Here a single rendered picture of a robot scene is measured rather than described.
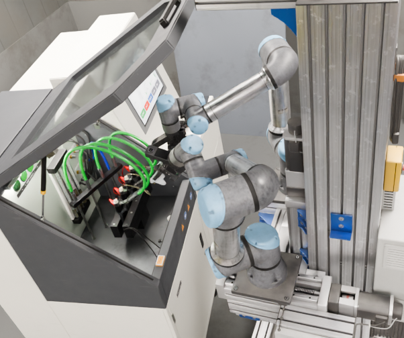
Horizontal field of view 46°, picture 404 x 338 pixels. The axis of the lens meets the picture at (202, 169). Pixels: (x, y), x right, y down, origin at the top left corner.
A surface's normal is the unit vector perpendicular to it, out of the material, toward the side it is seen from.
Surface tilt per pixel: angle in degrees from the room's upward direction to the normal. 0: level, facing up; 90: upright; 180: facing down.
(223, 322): 0
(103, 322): 90
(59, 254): 90
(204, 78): 82
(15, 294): 90
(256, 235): 7
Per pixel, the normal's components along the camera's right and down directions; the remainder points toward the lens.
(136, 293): -0.18, 0.65
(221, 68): -0.36, 0.54
